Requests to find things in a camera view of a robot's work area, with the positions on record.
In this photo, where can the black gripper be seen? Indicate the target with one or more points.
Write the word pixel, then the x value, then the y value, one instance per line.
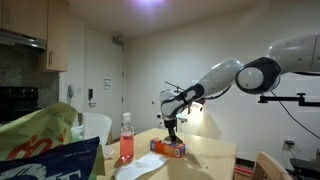
pixel 170 125

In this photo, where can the orange blue ziplock bag box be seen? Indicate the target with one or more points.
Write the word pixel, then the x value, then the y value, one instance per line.
pixel 167 148

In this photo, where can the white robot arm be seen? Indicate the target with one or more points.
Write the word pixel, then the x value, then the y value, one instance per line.
pixel 291 55

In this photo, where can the blue snack bag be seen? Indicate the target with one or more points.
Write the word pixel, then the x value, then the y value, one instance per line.
pixel 73 161

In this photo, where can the green chip bag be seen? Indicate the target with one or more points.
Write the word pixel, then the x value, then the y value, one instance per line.
pixel 38 132

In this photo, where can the pink liquid spray bottle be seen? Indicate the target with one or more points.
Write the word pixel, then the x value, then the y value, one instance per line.
pixel 126 138

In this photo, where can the white paper towel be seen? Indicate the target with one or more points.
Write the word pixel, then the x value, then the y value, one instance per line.
pixel 137 168

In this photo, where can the white chair back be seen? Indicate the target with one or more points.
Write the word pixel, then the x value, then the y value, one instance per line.
pixel 96 124

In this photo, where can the white door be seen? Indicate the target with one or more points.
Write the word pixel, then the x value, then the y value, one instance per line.
pixel 104 77

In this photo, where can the black oven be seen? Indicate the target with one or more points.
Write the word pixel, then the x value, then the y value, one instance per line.
pixel 16 102

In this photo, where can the wooden upper cabinet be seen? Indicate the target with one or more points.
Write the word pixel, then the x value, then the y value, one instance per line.
pixel 45 19

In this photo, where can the steel range hood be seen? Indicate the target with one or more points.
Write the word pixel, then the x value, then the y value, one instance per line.
pixel 8 37

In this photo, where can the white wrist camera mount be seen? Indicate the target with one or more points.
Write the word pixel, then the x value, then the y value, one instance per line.
pixel 179 116

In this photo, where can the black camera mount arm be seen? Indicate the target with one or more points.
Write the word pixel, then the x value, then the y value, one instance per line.
pixel 299 98

